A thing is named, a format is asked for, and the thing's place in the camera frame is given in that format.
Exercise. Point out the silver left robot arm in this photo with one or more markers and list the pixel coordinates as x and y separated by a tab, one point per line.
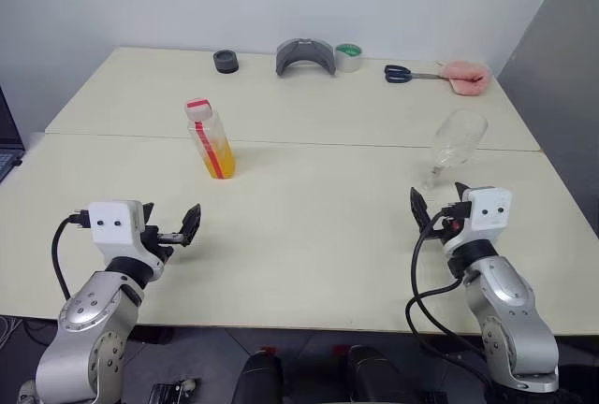
82	329

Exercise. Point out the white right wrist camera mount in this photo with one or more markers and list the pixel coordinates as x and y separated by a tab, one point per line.
489	212

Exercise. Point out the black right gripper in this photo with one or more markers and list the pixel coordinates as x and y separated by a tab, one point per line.
444	233

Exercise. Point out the clear wine glass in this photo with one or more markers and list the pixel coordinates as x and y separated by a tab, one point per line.
456	139

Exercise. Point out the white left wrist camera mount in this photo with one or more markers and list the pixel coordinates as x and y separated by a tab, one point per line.
114	228

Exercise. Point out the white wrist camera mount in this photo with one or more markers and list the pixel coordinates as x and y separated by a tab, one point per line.
114	228
489	212

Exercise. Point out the white tape roll green core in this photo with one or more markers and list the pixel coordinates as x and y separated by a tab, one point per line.
347	58

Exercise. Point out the white red-taped bottle cap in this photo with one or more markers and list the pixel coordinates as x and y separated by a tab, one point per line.
199	109

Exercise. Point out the pink fluffy cloth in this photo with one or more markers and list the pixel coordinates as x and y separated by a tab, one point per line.
468	77

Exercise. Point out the black round tape roll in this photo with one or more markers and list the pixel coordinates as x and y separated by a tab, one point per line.
226	61

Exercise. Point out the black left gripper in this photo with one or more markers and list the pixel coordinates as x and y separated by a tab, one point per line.
152	238

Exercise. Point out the black white floor object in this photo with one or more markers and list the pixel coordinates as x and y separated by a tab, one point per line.
173	392

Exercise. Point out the dark rounded shape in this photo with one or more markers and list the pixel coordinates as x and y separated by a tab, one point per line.
259	378
374	373

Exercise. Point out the dark laptop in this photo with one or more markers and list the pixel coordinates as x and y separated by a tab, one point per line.
7	142

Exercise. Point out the grey curved headband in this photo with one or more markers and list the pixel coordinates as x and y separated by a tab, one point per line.
299	53

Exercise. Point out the orange juice plastic bottle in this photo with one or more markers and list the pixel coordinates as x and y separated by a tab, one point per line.
216	151

